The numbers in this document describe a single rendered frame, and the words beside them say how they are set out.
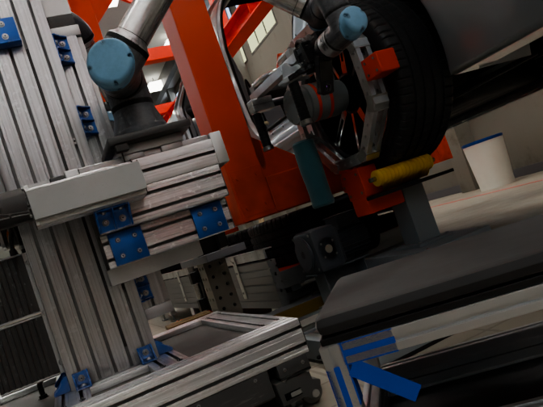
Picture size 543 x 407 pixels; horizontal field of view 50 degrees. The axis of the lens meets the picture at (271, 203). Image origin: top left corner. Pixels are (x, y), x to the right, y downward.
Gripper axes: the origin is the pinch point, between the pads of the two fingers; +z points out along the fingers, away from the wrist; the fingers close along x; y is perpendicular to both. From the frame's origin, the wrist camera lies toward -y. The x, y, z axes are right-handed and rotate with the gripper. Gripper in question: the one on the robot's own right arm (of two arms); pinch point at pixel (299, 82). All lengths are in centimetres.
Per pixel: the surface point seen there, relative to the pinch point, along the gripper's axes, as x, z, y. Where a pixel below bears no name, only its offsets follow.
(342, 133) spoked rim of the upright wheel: -36, 39, -14
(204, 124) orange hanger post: 1, 76, 15
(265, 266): -4, 86, -51
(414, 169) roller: -39, 13, -38
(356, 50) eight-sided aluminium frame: -24.8, -1.1, 4.7
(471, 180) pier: -524, 470, -76
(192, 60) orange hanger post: -2, 68, 41
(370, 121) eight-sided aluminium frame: -23.6, 5.4, -17.9
